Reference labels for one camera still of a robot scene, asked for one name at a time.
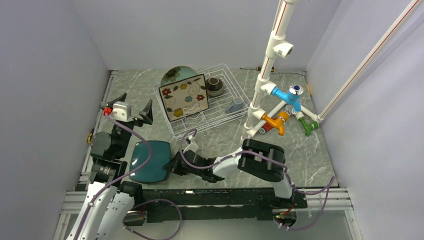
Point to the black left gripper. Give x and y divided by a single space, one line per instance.
146 114

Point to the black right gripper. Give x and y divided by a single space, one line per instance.
173 166

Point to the dark teal square plate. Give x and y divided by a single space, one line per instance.
153 171

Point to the brown rectangular floral plate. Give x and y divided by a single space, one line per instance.
184 98

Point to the teal flower ceramic plate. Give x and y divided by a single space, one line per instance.
176 74

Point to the brown patterned ceramic bowl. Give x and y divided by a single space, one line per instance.
214 87

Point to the grey dotted ceramic mug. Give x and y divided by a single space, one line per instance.
235 105

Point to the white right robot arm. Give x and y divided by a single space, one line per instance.
259 159

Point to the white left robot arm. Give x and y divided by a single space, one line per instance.
109 198

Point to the orange pipe fitting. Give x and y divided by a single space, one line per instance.
277 122

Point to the blue pipe valve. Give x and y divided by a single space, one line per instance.
291 97

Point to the green pipe fitting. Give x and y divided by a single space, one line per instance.
308 127

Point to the white diagonal PVC pipe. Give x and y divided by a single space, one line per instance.
373 53

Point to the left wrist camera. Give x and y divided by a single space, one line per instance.
119 111

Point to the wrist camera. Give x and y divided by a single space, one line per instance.
119 111
192 145

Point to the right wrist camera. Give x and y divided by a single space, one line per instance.
192 145

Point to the white wire dish rack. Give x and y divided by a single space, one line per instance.
215 115

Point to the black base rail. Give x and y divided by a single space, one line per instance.
217 204

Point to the yellow handled screwdriver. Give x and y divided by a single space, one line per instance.
258 69

